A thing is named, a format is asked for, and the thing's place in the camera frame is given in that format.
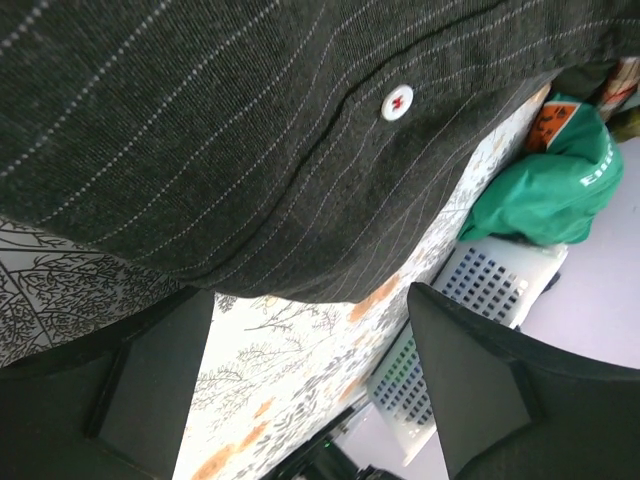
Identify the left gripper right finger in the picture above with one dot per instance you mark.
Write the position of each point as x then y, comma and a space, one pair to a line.
508, 406

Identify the floral table mat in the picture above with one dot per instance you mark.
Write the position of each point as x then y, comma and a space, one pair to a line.
273, 371

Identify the green folded shirt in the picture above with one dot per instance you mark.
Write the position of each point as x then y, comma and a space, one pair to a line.
571, 169

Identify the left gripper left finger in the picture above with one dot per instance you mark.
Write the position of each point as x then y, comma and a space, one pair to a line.
112, 404

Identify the black pinstriped long sleeve shirt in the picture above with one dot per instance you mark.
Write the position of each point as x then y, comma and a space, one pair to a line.
290, 148

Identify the plaid folded shirt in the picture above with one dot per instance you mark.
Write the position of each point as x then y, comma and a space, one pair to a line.
583, 98

